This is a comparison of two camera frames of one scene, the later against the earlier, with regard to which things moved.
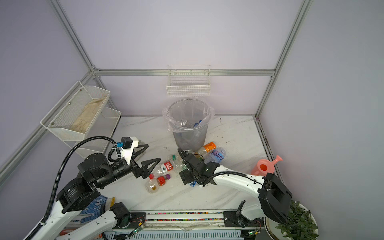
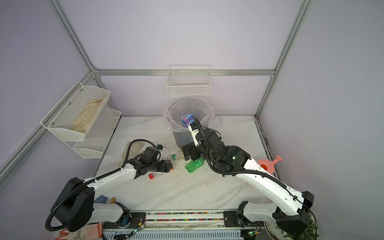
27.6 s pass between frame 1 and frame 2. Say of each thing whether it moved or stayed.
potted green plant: stayed
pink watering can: stayed
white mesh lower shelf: stayed
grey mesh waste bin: stayed
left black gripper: moved
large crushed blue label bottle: moved
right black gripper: moved
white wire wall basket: stayed
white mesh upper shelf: stayed
